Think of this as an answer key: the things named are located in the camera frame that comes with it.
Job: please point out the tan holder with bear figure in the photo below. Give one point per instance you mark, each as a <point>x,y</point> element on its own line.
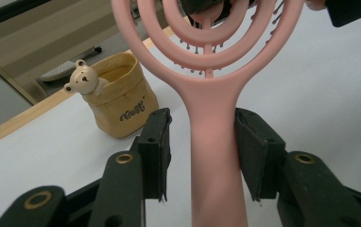
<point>122,101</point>

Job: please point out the pink hairbrush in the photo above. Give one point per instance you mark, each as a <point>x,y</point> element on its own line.
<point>213,142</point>

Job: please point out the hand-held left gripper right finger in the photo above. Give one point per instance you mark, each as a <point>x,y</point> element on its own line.
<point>260,157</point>

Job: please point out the black frame crossbar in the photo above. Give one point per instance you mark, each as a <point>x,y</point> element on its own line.
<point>8,12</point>

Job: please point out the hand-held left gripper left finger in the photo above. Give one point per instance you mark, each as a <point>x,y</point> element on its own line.
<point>155,151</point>

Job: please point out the wooden table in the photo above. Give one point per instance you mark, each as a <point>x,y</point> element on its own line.
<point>27,115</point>

